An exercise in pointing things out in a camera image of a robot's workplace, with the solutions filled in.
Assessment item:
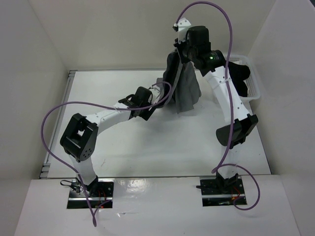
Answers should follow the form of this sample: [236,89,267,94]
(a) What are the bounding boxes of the black skirt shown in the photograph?
[228,62,251,97]

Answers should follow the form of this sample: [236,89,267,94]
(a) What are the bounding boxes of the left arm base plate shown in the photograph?
[61,178,114,209]

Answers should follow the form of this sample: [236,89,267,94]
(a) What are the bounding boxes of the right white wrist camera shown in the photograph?
[173,18,191,44]

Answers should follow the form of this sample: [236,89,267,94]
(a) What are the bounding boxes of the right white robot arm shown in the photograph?
[173,23,258,194]

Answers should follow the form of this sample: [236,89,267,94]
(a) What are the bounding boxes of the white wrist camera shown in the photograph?
[149,83,164,104]
[173,18,191,44]

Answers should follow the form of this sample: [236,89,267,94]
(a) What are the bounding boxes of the grey pleated skirt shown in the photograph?
[157,50,201,113]

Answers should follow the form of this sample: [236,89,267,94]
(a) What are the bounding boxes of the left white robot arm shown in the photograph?
[60,86,165,197]

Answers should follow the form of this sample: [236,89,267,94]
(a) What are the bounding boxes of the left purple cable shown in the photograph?
[40,82,173,227]

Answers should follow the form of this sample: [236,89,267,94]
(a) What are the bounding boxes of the purple cable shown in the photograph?
[176,1,261,211]
[40,82,173,227]

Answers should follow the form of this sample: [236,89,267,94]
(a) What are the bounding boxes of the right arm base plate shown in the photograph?
[196,177,247,207]

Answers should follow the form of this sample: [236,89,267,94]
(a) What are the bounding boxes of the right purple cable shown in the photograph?
[176,1,261,211]

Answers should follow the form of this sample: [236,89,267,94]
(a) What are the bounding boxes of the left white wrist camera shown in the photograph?
[149,83,164,104]

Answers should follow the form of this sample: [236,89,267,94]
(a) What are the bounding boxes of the white plastic basket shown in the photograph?
[229,54,260,102]

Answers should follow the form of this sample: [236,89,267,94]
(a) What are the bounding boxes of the aluminium table edge rail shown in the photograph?
[39,70,77,179]

